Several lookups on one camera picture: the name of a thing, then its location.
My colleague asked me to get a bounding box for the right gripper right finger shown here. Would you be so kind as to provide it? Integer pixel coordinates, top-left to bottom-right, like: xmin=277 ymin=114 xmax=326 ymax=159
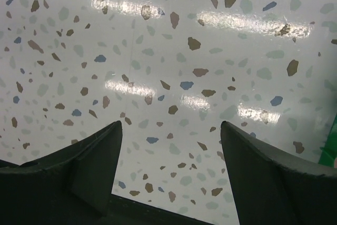
xmin=221 ymin=121 xmax=336 ymax=224

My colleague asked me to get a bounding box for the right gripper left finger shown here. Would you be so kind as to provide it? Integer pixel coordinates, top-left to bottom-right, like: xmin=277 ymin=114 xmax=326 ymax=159
xmin=1 ymin=121 xmax=123 ymax=224

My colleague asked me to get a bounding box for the green plastic bin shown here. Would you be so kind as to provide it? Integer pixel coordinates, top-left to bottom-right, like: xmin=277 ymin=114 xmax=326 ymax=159
xmin=319 ymin=117 xmax=337 ymax=169

